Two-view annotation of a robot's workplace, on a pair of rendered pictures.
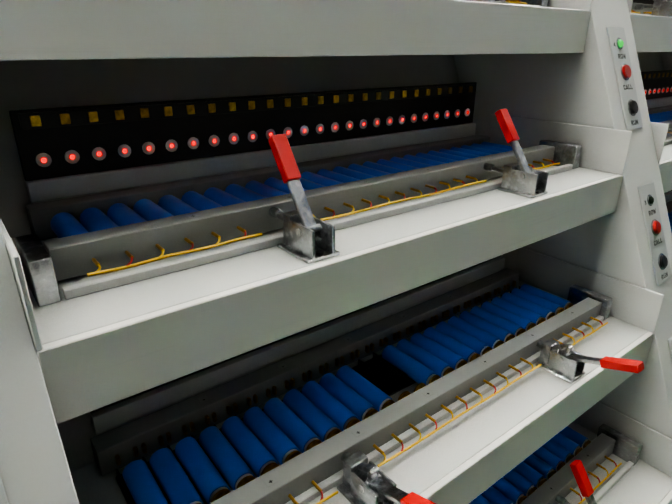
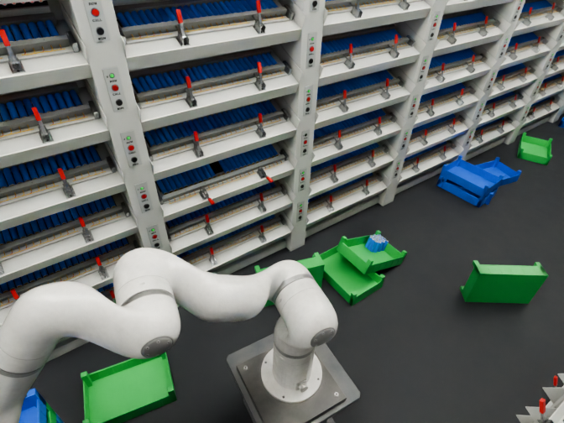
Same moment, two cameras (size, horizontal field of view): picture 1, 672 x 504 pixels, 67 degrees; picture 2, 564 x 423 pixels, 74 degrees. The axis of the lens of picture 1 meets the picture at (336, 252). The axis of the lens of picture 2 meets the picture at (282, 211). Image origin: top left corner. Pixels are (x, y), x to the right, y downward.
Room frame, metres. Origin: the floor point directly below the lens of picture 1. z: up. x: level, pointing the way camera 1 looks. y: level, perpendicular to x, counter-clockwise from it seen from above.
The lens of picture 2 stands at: (-0.82, -0.26, 1.44)
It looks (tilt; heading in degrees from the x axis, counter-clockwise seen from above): 40 degrees down; 359
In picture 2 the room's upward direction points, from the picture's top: 2 degrees clockwise
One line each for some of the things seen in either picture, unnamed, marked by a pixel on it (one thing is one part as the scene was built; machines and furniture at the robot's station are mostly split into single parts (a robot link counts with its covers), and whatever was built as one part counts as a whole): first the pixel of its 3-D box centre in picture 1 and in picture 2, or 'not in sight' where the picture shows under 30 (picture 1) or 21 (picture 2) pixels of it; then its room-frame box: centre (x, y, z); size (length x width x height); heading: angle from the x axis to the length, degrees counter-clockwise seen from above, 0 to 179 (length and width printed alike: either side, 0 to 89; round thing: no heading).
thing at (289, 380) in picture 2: not in sight; (293, 356); (-0.23, -0.32, 0.39); 0.19 x 0.19 x 0.18
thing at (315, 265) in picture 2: not in sight; (289, 279); (0.31, -0.33, 0.10); 0.30 x 0.08 x 0.20; 107
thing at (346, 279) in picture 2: not in sight; (347, 270); (0.42, -0.62, 0.04); 0.30 x 0.20 x 0.08; 35
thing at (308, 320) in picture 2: not in sight; (303, 323); (-0.26, -0.34, 0.61); 0.19 x 0.12 x 0.24; 25
